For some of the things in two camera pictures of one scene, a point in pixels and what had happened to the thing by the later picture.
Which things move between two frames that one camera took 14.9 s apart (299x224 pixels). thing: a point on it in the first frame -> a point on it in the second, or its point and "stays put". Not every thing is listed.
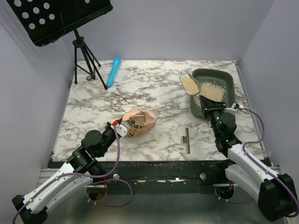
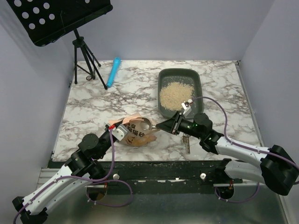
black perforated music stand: [43, 20] stays put
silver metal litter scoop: [190, 85] -> [146, 125]
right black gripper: [213, 108] -> [176, 123]
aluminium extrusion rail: [46, 173] stays put
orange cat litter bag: [140, 121] -> [136, 136]
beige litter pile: [212, 91] -> [173, 94]
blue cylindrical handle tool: [115, 67] stays put
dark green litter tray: [222, 77] -> [176, 86]
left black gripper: [109, 125] stays put
